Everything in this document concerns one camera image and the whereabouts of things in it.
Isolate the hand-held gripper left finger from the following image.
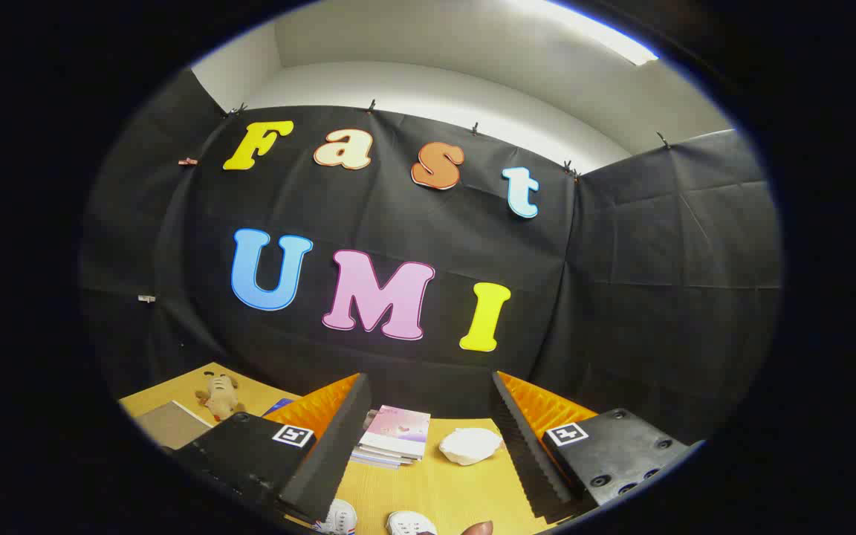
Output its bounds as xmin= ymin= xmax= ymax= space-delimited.
xmin=168 ymin=373 xmax=373 ymax=525

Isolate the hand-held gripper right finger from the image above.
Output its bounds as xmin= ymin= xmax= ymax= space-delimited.
xmin=490 ymin=370 xmax=705 ymax=525

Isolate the white striped canvas shoe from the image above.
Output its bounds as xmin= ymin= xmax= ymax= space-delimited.
xmin=315 ymin=499 xmax=359 ymax=535
xmin=386 ymin=510 xmax=438 ymax=535

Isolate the beige fabric storage box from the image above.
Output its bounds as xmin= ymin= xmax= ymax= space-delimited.
xmin=137 ymin=401 xmax=213 ymax=450

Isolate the pale blue book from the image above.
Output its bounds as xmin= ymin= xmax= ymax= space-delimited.
xmin=350 ymin=450 xmax=418 ymax=470

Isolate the white crumpled cloth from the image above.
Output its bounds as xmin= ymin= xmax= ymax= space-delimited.
xmin=439 ymin=427 xmax=505 ymax=467

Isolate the tan plush toy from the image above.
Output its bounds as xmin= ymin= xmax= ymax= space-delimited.
xmin=196 ymin=372 xmax=245 ymax=423

